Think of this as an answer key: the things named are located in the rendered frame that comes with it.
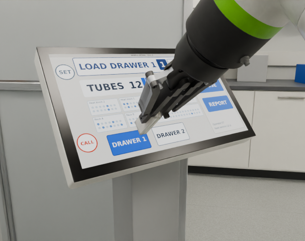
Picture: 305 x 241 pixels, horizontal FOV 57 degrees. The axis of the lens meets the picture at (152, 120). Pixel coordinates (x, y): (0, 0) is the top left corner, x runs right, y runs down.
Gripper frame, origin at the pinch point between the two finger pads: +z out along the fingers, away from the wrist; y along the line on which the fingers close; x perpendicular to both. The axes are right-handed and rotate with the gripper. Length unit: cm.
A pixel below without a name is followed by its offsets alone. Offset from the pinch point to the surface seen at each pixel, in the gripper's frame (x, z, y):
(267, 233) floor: 49, 107, -130
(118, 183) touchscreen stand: 3.7, 31.5, -4.7
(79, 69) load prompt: -18.8, 9.3, 5.4
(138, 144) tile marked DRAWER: 1.1, 9.4, -1.9
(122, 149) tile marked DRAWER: 1.5, 9.4, 2.0
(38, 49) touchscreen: -24.7, 9.4, 12.8
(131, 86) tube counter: -13.3, 9.3, -5.9
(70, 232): 3, 132, -13
